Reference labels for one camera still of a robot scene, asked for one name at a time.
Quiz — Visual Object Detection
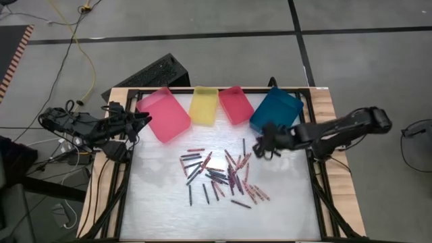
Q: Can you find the black aluminium table frame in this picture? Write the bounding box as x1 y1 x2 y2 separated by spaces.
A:
79 88 364 243

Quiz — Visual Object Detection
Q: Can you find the black floor beam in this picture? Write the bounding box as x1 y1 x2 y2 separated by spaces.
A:
20 175 88 203

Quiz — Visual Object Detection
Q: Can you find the black mat with striped edge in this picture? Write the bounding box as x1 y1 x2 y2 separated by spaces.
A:
0 24 36 104

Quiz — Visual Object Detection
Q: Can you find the small red plastic bin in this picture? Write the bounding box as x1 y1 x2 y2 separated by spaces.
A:
217 85 255 126

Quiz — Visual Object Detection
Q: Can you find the thick yellow cable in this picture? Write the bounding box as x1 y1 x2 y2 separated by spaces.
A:
49 0 97 114

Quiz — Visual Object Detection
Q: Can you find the white cable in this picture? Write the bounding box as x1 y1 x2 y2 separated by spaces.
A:
50 198 79 230

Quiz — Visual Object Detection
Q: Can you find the blue plastic bin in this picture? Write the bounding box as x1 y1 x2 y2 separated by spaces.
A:
248 86 304 134

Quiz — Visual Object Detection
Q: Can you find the yellow plastic bin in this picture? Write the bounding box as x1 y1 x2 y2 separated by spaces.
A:
188 85 219 128

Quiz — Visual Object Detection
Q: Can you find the long black floor cable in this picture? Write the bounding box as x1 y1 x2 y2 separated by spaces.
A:
11 0 104 144

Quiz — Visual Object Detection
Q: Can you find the dark bag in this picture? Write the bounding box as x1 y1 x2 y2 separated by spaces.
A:
0 134 38 178

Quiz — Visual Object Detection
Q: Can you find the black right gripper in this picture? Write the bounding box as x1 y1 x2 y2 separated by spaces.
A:
252 121 295 160

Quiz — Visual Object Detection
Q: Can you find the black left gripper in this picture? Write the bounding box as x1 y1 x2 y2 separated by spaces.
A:
107 101 153 142

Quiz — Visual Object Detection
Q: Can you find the large pink plastic bin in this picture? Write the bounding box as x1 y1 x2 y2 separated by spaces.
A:
135 86 192 144

